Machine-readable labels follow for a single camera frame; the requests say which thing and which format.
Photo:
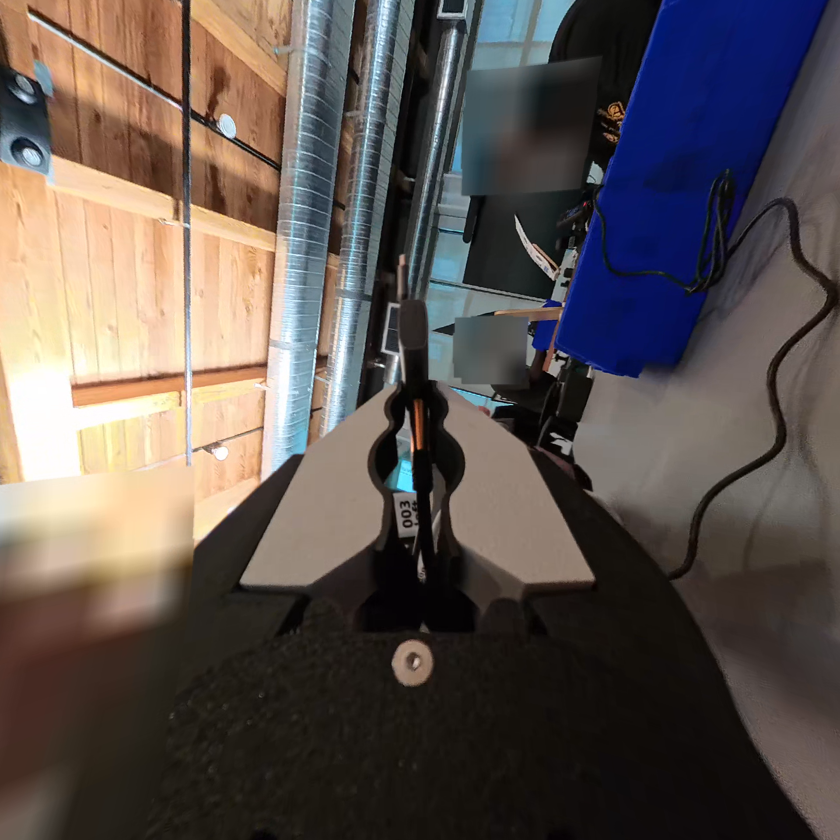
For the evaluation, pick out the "silver ventilation duct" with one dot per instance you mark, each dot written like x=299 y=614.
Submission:
x=367 y=197
x=302 y=197

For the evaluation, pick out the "silver metal pipe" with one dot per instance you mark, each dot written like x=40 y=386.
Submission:
x=436 y=131

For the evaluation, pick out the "black monitor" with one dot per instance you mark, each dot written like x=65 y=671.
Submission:
x=505 y=249

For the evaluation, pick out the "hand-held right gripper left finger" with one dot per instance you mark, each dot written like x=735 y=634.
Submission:
x=315 y=525

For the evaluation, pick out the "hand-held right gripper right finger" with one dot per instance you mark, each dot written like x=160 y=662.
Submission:
x=518 y=525

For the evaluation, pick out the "blue plastic bin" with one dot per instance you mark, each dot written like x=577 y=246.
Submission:
x=689 y=164

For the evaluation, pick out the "grey desk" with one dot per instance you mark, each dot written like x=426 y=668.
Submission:
x=754 y=459

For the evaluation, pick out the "black ceiling bracket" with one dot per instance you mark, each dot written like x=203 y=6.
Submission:
x=23 y=124

